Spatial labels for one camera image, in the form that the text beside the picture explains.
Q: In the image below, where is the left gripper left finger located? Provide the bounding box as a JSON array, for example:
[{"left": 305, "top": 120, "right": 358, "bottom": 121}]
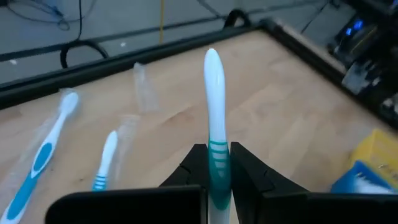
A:
[{"left": 45, "top": 142, "right": 208, "bottom": 224}]

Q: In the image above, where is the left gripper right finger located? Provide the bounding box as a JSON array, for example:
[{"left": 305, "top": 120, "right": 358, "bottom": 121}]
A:
[{"left": 230, "top": 141, "right": 398, "bottom": 224}]

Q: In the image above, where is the teal white toothbrush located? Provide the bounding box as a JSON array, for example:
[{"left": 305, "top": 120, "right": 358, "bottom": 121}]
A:
[{"left": 203, "top": 48, "right": 233, "bottom": 224}]

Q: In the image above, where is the blue striped white toothbrush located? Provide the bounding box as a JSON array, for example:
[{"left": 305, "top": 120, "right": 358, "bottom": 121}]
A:
[{"left": 91, "top": 129, "right": 119, "bottom": 192}]

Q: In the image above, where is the yellow plastic basket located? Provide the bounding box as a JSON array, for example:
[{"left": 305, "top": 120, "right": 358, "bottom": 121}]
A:
[{"left": 349, "top": 128, "right": 398, "bottom": 189}]

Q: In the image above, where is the empty clear plastic wrapper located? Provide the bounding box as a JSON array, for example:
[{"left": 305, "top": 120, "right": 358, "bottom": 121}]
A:
[{"left": 132, "top": 61, "right": 160, "bottom": 113}]

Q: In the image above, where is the black aluminium rig frame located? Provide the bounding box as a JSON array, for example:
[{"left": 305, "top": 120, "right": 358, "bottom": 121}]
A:
[{"left": 0, "top": 17, "right": 398, "bottom": 131}]

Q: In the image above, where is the black hanging coiled cable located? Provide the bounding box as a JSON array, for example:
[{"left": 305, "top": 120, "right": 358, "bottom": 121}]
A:
[{"left": 60, "top": 0, "right": 109, "bottom": 69}]

